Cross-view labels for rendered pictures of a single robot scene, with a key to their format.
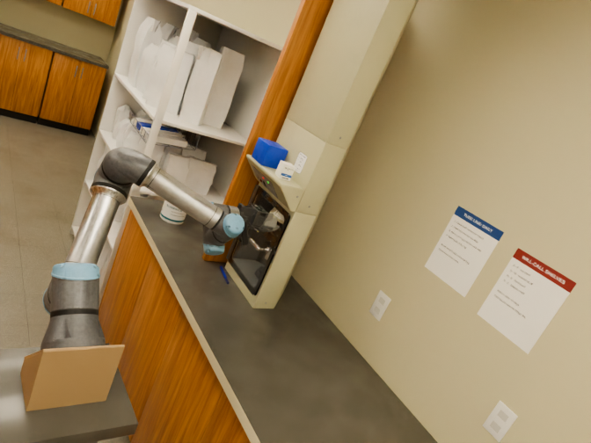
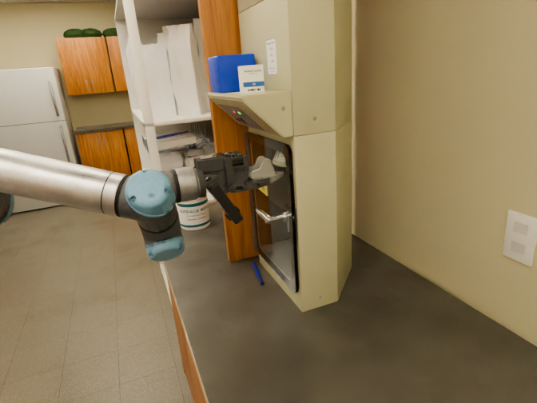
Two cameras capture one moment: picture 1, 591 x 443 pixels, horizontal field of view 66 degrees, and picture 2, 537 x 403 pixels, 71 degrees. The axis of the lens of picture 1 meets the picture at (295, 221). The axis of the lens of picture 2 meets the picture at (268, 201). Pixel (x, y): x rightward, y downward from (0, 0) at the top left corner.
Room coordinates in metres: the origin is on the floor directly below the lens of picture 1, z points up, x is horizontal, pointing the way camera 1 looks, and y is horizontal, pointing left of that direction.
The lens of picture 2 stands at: (0.92, -0.20, 1.55)
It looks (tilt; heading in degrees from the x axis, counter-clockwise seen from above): 19 degrees down; 19
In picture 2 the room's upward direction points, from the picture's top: 4 degrees counter-clockwise
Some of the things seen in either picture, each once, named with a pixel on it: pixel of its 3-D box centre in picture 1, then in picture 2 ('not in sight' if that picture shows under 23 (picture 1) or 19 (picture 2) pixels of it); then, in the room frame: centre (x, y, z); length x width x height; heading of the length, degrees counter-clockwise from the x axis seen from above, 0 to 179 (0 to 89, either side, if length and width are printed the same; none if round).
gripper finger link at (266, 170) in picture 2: (273, 223); (268, 170); (1.74, 0.08, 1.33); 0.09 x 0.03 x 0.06; 130
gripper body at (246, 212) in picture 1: (249, 216); (222, 174); (1.68, 0.17, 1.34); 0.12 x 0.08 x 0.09; 130
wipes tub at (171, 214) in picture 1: (175, 206); (193, 209); (2.28, 0.61, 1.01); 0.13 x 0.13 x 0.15
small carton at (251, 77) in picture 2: (285, 170); (251, 78); (1.79, 0.12, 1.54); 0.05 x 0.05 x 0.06; 31
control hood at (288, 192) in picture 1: (270, 182); (244, 112); (1.84, 0.16, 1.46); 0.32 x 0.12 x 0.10; 40
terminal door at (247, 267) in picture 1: (256, 239); (270, 208); (1.87, 0.12, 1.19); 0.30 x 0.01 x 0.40; 40
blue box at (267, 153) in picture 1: (269, 153); (232, 73); (1.90, 0.21, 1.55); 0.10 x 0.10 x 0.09; 40
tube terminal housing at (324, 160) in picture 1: (292, 216); (310, 153); (1.96, 0.02, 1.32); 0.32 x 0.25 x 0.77; 40
